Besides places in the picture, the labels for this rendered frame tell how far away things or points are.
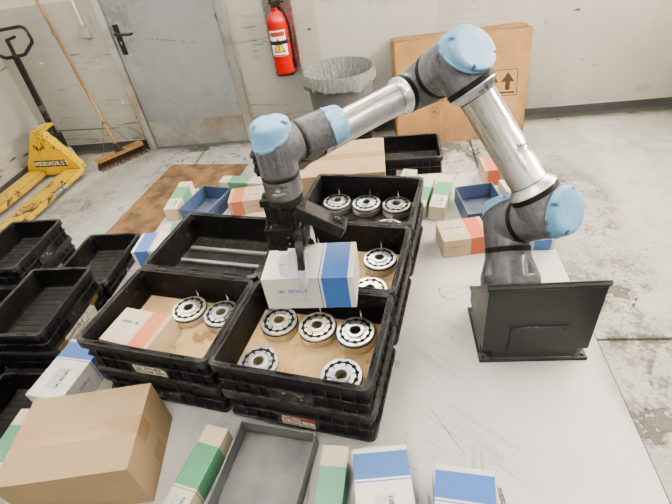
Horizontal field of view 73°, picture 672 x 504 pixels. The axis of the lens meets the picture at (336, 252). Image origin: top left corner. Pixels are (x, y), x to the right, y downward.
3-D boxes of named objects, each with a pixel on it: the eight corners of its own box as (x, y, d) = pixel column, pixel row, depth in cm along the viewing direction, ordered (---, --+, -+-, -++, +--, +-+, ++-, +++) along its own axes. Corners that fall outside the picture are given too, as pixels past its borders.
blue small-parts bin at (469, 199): (453, 201, 187) (454, 186, 183) (490, 196, 187) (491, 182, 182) (467, 229, 172) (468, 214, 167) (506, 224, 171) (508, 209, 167)
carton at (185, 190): (183, 192, 222) (179, 182, 218) (195, 191, 221) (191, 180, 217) (167, 220, 203) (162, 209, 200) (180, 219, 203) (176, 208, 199)
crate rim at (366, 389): (394, 300, 119) (394, 293, 118) (370, 399, 97) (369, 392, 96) (257, 285, 131) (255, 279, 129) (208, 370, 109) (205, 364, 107)
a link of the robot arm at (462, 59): (547, 226, 119) (438, 43, 111) (599, 217, 105) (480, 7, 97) (521, 252, 115) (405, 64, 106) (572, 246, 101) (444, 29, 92)
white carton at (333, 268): (359, 270, 109) (356, 241, 103) (356, 307, 100) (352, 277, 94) (279, 273, 112) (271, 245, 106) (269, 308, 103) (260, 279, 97)
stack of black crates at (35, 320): (79, 333, 234) (32, 268, 206) (132, 332, 230) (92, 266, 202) (32, 402, 204) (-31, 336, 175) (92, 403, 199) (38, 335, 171)
